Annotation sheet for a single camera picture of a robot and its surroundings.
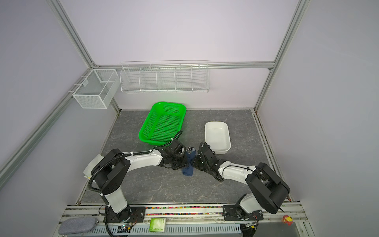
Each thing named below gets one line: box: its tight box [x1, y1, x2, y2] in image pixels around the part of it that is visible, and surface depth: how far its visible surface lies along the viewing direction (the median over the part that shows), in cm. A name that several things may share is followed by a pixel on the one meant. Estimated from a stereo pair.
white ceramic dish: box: [204, 120, 232, 155], surface depth 105 cm
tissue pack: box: [82, 153, 105, 180], surface depth 82 cm
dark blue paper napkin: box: [182, 148, 196, 177], surface depth 89 cm
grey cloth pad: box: [58, 217, 98, 235], surface depth 71 cm
